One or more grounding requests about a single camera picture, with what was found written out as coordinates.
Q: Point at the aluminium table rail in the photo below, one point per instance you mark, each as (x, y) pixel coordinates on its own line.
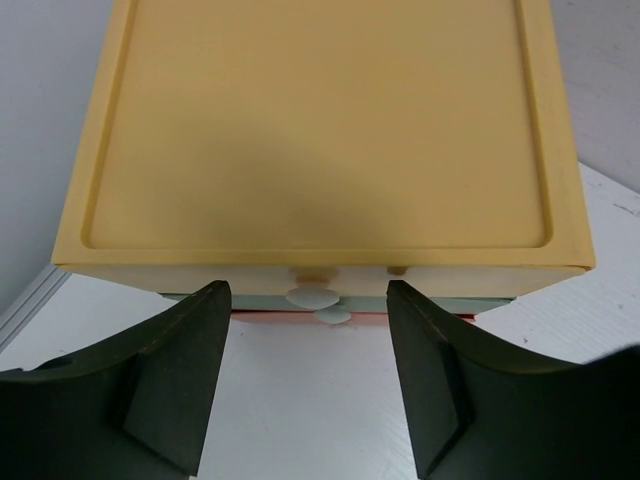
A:
(30, 302)

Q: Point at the green drawer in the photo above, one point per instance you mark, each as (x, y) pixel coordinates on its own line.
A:
(367, 304)

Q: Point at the red bottom drawer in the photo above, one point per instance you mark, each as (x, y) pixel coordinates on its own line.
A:
(305, 317)

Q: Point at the yellow drawer cabinet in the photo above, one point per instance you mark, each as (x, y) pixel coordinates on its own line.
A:
(398, 135)

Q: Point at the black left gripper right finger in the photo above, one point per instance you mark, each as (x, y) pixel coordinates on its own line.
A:
(479, 407)

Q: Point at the yellow top drawer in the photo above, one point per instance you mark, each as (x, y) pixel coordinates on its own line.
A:
(352, 281)

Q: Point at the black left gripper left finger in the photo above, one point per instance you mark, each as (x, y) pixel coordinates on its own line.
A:
(133, 406)

